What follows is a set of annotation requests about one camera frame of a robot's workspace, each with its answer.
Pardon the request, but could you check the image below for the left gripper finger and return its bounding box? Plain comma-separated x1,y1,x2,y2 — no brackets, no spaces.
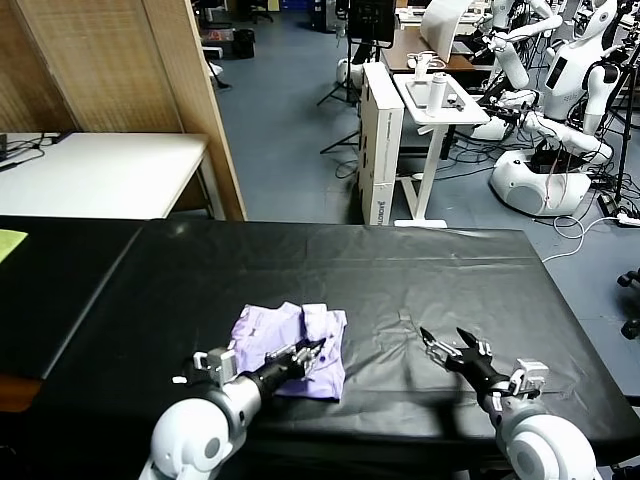
294,347,324,377
264,338,327,362

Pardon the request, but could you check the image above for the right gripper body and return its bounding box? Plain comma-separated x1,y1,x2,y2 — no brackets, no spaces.
443,349,512,399

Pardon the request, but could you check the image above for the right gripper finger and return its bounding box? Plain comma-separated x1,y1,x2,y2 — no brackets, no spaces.
418,326,465,365
456,326,495,360

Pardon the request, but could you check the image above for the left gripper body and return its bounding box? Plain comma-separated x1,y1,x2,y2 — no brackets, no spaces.
252,355,307,396

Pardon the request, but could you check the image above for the lavender t-shirt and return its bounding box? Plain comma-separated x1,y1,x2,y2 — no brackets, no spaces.
229,301,349,401

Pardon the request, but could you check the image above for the low white robot base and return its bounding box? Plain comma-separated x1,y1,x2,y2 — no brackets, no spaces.
469,115,515,142

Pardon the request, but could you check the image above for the big white round robot base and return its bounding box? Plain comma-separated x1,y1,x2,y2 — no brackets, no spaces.
488,148,592,219

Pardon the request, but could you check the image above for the white robot forearm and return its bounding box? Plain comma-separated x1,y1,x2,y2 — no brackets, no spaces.
519,110,615,165

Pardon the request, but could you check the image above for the wide black table cover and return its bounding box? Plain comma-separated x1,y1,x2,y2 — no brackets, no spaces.
42,218,640,466

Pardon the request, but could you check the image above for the black office chair base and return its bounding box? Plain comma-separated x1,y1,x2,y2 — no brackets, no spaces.
616,268,640,342

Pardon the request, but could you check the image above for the white standing desk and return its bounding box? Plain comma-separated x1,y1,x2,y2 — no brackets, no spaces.
393,72,492,229

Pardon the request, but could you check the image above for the tall white cardboard box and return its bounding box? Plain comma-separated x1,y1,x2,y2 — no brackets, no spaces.
357,62,405,226

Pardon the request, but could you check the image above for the narrow black table cover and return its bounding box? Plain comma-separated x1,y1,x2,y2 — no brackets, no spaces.
0,214,146,381

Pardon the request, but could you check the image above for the tall black tripod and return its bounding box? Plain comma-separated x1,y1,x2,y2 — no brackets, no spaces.
612,47,640,206

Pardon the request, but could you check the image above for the white bottle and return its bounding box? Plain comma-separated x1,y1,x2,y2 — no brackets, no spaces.
425,72,449,118

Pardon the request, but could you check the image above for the white table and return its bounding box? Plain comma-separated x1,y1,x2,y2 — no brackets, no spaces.
0,131,226,221

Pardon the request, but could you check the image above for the white desk gadget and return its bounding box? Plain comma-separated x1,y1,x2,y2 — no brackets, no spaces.
407,51,449,83

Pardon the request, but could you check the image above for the white humanoid robot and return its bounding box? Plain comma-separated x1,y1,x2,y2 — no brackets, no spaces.
542,0,626,137

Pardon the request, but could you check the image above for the brown wooden desk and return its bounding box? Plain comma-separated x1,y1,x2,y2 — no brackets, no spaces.
381,27,496,76

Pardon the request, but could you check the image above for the yellow-green cloth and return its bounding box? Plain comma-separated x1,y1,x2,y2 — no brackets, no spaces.
0,228,30,264

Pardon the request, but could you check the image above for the black monitor tripod stand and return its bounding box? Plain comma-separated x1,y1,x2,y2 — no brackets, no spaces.
316,37,371,157

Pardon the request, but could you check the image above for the black trash bin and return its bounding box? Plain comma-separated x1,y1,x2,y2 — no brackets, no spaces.
232,28,257,61

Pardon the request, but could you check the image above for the white curved shell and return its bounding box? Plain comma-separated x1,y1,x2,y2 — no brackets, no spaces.
420,0,475,65

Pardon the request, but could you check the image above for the red patterned crate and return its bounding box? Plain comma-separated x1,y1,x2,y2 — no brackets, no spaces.
201,28,235,49

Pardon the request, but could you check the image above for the wooden folding screen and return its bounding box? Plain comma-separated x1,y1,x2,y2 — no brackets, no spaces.
0,0,248,221

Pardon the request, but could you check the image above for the black monitor panel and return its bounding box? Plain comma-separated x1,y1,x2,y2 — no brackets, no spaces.
346,0,400,50

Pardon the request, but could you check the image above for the black office chair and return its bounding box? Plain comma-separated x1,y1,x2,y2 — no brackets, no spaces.
248,0,277,25

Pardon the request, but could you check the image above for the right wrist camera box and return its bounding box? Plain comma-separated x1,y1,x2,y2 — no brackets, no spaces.
507,356,550,400

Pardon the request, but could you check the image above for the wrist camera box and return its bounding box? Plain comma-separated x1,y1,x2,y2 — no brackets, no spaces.
507,356,550,400
192,348,240,387

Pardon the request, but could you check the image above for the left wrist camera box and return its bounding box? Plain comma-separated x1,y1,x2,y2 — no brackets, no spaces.
192,348,240,387

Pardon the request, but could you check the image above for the white floor cable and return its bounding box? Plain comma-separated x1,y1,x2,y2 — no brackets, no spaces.
542,213,640,265

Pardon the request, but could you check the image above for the black cable with plug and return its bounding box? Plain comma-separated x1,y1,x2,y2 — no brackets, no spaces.
7,130,76,154

